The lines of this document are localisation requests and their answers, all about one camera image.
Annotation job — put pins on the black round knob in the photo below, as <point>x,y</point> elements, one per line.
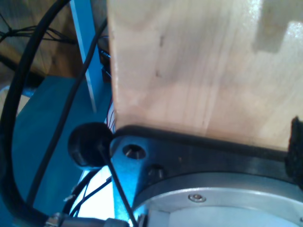
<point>90,144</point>

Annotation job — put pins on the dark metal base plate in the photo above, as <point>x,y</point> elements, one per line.
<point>189,160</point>

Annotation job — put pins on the metal support frame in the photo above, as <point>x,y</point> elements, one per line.
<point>42,113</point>

